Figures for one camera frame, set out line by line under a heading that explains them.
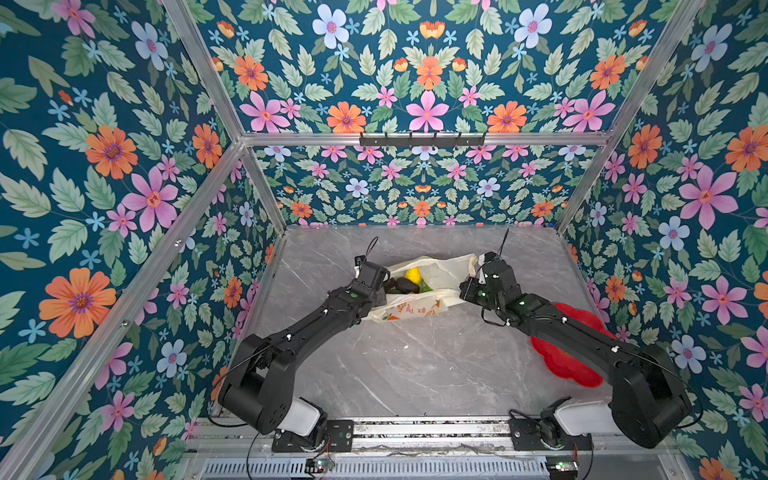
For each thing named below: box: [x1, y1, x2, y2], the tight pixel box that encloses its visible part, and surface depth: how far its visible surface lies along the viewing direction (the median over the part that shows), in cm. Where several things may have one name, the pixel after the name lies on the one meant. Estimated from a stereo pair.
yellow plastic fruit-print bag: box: [362, 253, 479, 323], surface depth 88 cm
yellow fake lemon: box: [405, 267, 422, 285], surface depth 102 cm
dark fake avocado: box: [386, 277, 420, 294], surface depth 100 cm
